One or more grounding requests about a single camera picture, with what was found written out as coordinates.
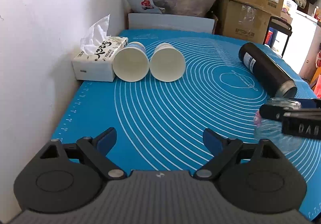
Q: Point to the blue silicone baking mat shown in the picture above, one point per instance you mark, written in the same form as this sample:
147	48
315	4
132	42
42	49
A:
160	125

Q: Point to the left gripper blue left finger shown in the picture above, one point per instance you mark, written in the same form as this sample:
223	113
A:
94	154

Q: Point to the black metal trolley rack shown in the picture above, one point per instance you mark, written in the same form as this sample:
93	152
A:
277	35

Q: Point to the white paper cup left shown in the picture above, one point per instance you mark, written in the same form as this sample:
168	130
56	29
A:
131	63

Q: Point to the clear glass jar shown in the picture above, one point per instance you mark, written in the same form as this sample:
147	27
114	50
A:
269	129

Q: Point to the white printed plastic bag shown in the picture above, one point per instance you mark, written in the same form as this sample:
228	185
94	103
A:
145	6

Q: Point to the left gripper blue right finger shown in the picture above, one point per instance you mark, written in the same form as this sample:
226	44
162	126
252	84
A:
224	151

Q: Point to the white flat board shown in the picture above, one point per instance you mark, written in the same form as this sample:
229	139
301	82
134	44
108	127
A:
171	22

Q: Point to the white paper cup right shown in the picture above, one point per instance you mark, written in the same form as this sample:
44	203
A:
167	64

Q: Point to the white chest freezer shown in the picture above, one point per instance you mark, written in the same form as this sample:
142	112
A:
303	45

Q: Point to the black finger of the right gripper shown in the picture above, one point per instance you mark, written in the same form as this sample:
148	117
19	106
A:
271	112

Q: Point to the white tissue box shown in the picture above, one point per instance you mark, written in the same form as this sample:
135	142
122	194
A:
94	62

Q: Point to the white paper cup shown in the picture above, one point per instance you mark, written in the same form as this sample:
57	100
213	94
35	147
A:
167	64
131	63

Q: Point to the black thermos bottle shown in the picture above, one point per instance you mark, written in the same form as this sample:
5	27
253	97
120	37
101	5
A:
274	80

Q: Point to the lower cardboard box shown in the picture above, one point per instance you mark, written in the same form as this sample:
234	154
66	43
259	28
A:
240	21

